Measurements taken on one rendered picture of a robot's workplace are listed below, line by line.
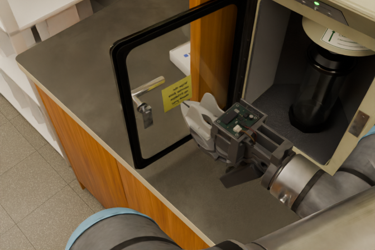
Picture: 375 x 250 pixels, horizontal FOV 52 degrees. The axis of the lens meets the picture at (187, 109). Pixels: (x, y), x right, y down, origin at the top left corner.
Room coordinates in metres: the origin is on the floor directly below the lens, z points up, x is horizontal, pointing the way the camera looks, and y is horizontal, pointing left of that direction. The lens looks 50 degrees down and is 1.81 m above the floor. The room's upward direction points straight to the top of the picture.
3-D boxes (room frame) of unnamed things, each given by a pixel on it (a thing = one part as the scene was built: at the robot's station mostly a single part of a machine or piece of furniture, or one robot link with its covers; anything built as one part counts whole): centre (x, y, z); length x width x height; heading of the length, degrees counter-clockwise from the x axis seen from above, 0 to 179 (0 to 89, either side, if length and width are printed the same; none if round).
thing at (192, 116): (0.40, -0.01, 1.30); 0.09 x 0.03 x 0.06; 46
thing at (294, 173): (0.28, -0.16, 1.30); 0.08 x 0.05 x 0.08; 136
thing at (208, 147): (0.37, -0.04, 1.28); 0.09 x 0.05 x 0.02; 46
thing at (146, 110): (0.50, 0.09, 1.18); 0.02 x 0.02 x 0.06; 36
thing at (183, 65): (0.57, 0.01, 1.19); 0.30 x 0.01 x 0.40; 126
